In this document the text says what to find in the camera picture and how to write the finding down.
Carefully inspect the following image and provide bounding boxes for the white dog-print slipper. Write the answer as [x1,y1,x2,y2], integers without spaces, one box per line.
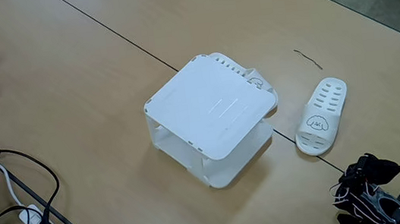
[288,74,355,159]
[207,44,280,121]

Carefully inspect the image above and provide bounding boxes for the white plastic shoe rack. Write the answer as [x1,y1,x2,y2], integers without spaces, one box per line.
[137,44,288,198]

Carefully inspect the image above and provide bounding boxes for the thin dark wire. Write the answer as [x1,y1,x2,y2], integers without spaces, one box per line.
[292,46,324,74]

